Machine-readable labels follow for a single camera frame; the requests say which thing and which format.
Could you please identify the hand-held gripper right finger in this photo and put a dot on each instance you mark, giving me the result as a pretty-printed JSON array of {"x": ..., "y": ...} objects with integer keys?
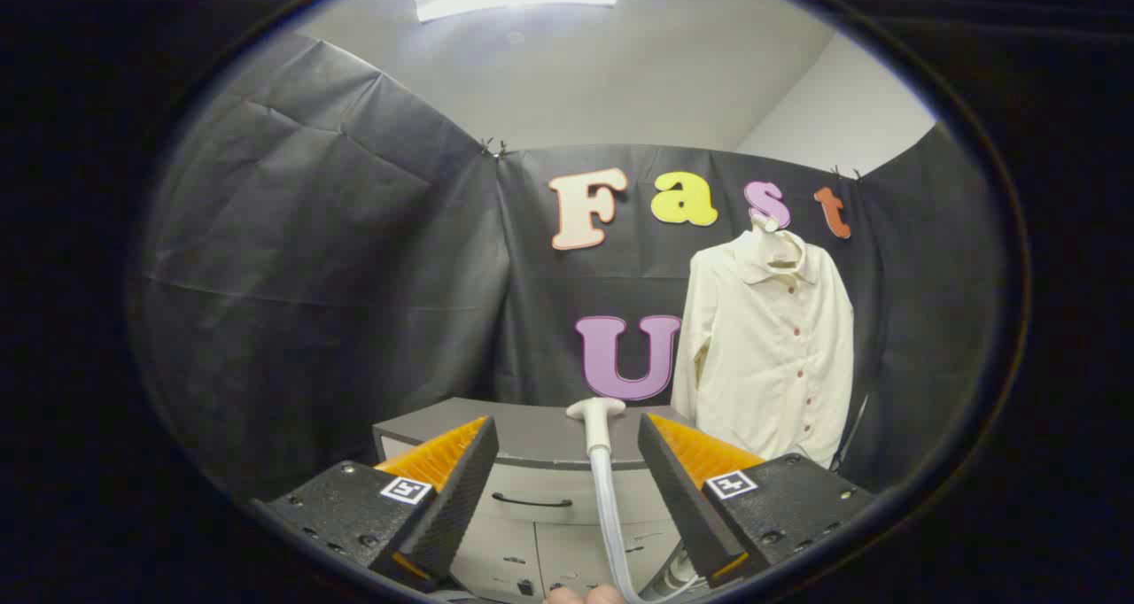
[{"x": 678, "y": 498}]

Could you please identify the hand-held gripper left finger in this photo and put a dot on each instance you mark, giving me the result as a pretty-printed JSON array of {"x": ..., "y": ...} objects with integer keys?
[{"x": 461, "y": 489}]

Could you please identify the white garment steamer head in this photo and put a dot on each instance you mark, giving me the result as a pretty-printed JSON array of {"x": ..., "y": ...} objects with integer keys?
[{"x": 596, "y": 414}]

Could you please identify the cream button-up shirt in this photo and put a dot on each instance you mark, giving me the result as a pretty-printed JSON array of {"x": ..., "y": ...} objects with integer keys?
[{"x": 762, "y": 356}]

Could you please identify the grey top white cabinet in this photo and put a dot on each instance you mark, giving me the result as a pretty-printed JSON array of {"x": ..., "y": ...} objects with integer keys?
[{"x": 532, "y": 431}]

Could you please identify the black backdrop cloth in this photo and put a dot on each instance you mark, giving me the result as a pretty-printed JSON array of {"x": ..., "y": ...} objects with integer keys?
[{"x": 310, "y": 276}]

